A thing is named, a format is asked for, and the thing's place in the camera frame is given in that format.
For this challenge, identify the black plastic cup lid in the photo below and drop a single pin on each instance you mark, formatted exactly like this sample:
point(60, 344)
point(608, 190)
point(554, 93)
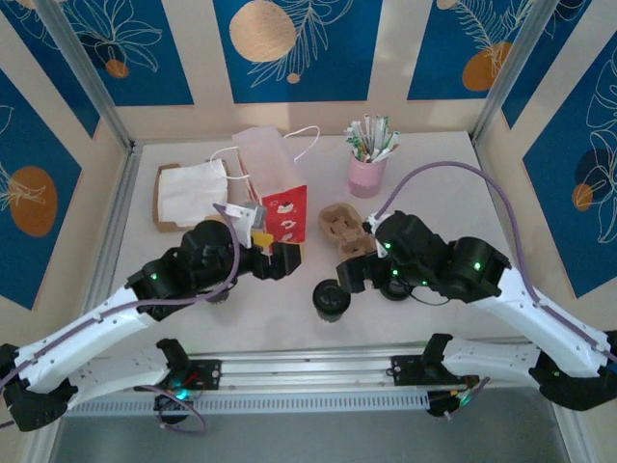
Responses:
point(330, 299)
point(395, 293)

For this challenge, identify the red and white paper bag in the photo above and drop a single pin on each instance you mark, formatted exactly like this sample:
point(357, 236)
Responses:
point(284, 212)

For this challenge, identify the brown pulp cup carrier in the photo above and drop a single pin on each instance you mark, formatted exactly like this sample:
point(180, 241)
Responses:
point(337, 217)

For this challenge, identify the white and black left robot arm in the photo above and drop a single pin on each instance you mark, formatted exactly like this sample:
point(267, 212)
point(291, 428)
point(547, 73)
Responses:
point(87, 323)

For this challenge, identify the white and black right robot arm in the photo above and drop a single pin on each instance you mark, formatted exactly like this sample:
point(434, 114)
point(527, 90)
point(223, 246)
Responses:
point(554, 318)

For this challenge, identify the white napkins on brown tray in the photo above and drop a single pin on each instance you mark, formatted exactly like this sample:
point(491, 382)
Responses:
point(157, 202)

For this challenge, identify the pink straw holder cup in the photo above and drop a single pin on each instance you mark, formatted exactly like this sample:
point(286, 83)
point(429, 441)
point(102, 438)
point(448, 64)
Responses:
point(366, 181)

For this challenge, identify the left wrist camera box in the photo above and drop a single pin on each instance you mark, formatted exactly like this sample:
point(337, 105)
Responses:
point(255, 217)

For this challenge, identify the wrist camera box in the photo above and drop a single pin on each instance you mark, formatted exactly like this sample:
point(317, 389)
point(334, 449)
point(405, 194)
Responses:
point(255, 217)
point(372, 224)

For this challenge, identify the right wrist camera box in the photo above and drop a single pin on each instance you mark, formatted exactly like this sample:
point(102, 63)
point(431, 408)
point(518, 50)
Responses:
point(372, 224)

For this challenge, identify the aluminium side rail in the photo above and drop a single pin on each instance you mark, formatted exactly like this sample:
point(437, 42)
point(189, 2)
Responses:
point(124, 193)

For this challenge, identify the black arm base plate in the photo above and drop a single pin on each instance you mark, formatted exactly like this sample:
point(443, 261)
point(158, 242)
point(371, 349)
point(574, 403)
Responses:
point(207, 373)
point(407, 369)

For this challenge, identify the aluminium front frame rail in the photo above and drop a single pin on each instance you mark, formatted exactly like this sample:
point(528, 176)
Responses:
point(308, 371)

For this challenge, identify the aluminium frame post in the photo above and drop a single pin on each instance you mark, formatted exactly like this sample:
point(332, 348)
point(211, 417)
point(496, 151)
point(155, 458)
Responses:
point(87, 72)
point(508, 72)

